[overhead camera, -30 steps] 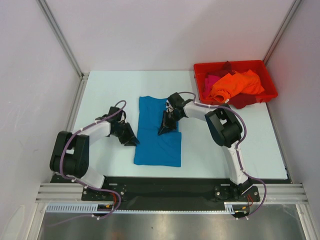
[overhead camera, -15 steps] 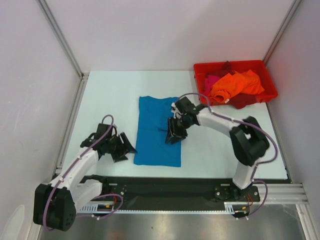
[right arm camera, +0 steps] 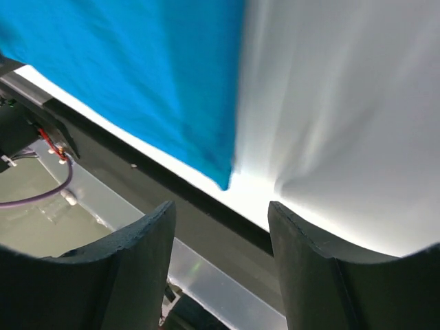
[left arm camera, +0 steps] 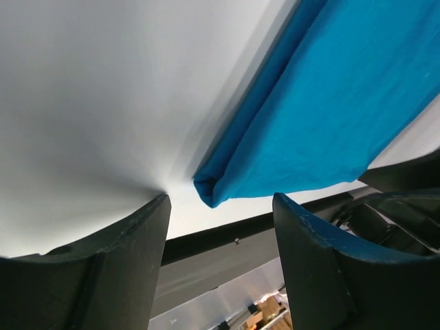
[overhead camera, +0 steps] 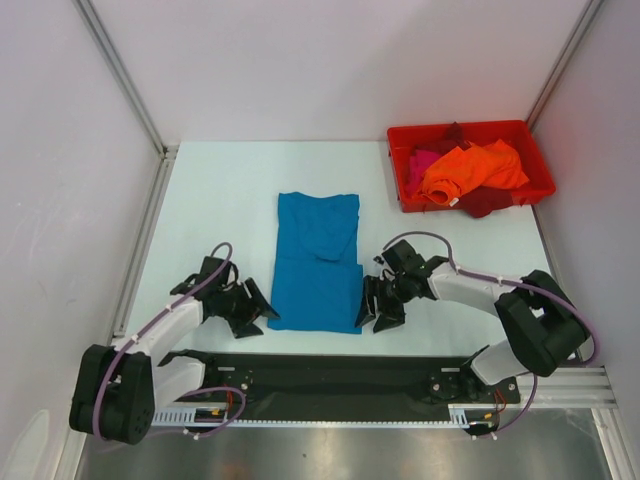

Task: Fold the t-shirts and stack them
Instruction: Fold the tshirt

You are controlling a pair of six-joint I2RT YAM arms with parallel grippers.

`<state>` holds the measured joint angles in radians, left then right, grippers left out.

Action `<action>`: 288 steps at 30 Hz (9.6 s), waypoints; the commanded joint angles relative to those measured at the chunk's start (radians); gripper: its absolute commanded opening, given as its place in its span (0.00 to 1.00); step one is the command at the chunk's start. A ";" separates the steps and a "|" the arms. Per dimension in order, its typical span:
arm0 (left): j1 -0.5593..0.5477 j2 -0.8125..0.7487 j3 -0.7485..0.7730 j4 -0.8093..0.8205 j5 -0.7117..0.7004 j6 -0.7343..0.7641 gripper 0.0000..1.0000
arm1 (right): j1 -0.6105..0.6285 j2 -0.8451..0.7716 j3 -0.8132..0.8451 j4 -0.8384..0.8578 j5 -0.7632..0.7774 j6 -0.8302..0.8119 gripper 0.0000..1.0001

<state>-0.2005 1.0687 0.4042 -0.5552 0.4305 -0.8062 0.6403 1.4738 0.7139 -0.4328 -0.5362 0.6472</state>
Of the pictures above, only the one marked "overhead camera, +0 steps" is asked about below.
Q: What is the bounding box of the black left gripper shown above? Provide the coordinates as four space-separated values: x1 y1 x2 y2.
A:
217 278 278 338

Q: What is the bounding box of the blue polo t-shirt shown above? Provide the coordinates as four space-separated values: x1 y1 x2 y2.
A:
267 192 364 335

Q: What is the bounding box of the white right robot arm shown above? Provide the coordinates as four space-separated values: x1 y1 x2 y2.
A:
355 235 591 402

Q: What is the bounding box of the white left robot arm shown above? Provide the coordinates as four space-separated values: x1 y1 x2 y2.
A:
69 255 280 445

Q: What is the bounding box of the dark red t-shirt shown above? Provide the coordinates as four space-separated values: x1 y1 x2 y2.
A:
426 122 513 219

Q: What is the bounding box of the orange t-shirt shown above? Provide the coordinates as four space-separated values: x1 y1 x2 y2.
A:
417 140 529 206

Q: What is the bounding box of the pink t-shirt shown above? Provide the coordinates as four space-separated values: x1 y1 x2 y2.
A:
405 149 441 196

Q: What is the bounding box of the red plastic bin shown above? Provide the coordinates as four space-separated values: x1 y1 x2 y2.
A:
387 120 556 213

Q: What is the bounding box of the white slotted cable duct left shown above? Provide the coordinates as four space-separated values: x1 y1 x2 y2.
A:
151 406 229 428

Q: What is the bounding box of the white slotted cable duct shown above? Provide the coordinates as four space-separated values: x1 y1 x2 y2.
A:
449 404 524 426
151 406 229 428

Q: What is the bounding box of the white slotted cable duct right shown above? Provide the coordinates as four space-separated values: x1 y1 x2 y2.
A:
449 404 524 426

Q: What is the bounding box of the aluminium side rail left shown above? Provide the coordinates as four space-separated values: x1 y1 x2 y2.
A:
110 145 179 339

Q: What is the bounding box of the aluminium frame post left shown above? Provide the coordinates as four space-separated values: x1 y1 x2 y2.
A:
72 0 167 157

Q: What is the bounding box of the aluminium frame post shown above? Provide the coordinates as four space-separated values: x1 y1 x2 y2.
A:
526 0 608 132
72 0 167 157

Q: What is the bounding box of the aluminium frame post right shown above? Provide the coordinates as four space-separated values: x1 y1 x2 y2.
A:
526 0 608 132

